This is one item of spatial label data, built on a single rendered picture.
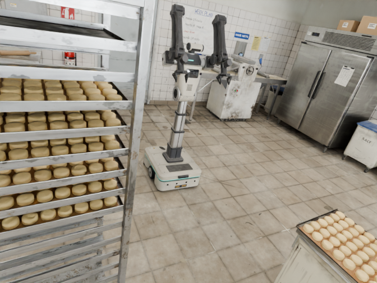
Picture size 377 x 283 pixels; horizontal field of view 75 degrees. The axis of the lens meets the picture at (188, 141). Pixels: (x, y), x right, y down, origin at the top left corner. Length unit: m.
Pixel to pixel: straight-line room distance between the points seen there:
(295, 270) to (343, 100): 3.70
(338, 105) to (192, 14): 3.10
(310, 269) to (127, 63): 4.33
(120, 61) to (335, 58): 3.81
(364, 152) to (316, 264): 3.71
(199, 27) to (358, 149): 3.65
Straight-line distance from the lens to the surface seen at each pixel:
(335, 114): 5.00
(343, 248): 1.53
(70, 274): 2.01
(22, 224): 1.09
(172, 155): 2.86
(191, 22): 5.23
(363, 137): 5.07
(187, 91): 2.54
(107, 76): 0.78
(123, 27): 4.86
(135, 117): 0.82
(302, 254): 1.60
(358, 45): 5.06
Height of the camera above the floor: 1.79
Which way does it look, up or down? 27 degrees down
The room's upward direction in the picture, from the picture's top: 12 degrees clockwise
